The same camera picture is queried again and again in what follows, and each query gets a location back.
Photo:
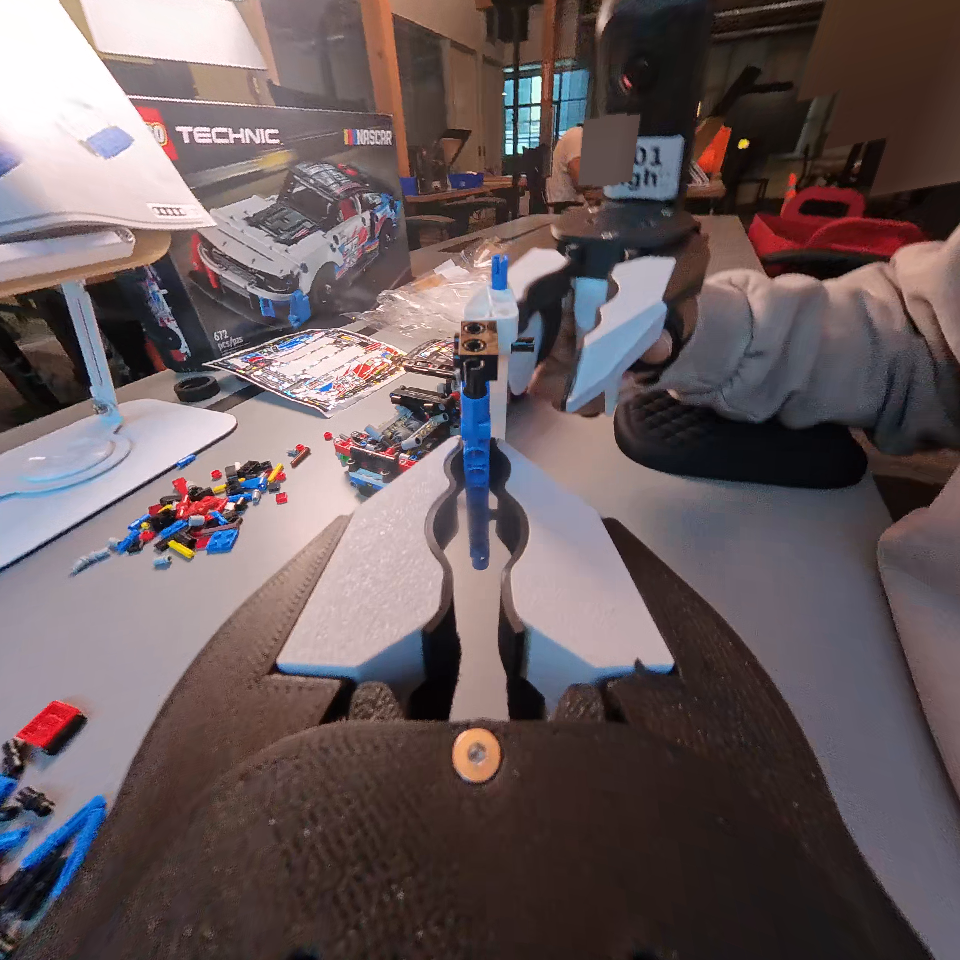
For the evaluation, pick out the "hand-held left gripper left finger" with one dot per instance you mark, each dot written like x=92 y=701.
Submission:
x=360 y=600

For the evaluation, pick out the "white book stand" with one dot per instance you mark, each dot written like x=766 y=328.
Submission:
x=150 y=450

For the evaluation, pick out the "partly built lego car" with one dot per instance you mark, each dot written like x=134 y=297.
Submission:
x=390 y=442

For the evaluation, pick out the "blue and white lego panel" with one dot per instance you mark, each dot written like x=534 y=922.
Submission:
x=478 y=450

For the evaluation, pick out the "window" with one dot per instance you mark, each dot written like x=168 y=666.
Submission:
x=525 y=112

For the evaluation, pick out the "small blue storage bin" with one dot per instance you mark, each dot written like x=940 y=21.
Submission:
x=465 y=182

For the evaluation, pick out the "person's right hand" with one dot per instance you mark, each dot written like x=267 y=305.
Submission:
x=658 y=351

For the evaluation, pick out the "person's right forearm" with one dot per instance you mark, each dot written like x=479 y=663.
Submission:
x=810 y=337

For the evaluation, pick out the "shiny sticker sheet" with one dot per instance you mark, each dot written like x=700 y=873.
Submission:
x=307 y=367

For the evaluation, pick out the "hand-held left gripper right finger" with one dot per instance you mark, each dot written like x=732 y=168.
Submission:
x=592 y=600

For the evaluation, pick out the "red chair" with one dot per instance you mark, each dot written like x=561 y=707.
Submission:
x=825 y=225

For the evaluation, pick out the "pile of mixed lego pieces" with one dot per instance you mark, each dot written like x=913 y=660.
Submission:
x=195 y=517

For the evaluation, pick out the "black lego tire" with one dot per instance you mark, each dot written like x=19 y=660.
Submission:
x=197 y=388

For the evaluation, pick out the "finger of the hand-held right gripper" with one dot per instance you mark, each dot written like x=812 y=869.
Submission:
x=630 y=322
x=525 y=367

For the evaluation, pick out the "lego set box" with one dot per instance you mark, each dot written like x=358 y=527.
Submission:
x=247 y=150

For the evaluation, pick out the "pile of blue black pins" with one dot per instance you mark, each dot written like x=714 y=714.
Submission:
x=52 y=840

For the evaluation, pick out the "heap of clear plastic bags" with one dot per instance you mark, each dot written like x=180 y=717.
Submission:
x=420 y=300

